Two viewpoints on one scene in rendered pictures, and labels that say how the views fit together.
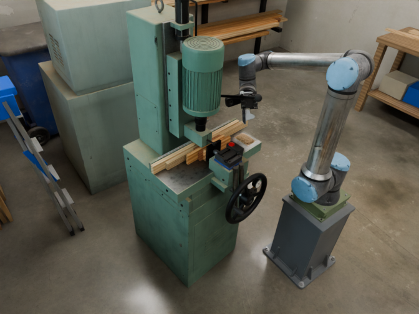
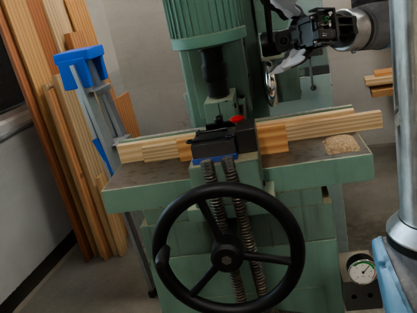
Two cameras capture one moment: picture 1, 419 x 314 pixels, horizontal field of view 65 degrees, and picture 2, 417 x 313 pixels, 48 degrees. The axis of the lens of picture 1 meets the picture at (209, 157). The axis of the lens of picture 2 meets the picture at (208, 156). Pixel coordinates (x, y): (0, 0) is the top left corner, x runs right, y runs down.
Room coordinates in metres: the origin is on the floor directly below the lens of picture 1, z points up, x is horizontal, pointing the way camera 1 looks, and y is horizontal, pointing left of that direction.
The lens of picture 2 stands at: (0.67, -0.83, 1.27)
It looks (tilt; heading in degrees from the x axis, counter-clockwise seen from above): 19 degrees down; 55
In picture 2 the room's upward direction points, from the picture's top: 11 degrees counter-clockwise
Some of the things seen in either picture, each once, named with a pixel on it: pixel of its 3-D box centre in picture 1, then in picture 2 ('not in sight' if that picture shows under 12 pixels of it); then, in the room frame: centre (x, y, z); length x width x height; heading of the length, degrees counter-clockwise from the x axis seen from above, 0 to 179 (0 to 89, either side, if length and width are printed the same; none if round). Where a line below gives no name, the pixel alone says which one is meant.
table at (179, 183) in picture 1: (215, 164); (233, 176); (1.28, -0.03, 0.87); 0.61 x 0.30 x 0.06; 136
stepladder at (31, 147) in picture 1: (38, 167); (123, 175); (1.48, 1.05, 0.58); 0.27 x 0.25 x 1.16; 130
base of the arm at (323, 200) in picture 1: (324, 187); not in sight; (1.36, -0.66, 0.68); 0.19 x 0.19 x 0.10
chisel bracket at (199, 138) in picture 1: (197, 134); (223, 111); (1.36, 0.07, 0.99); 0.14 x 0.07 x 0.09; 46
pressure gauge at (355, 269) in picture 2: (256, 183); (361, 271); (1.38, -0.28, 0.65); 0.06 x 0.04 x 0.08; 136
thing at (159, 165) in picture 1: (199, 144); (232, 136); (1.37, 0.06, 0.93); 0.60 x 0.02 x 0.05; 136
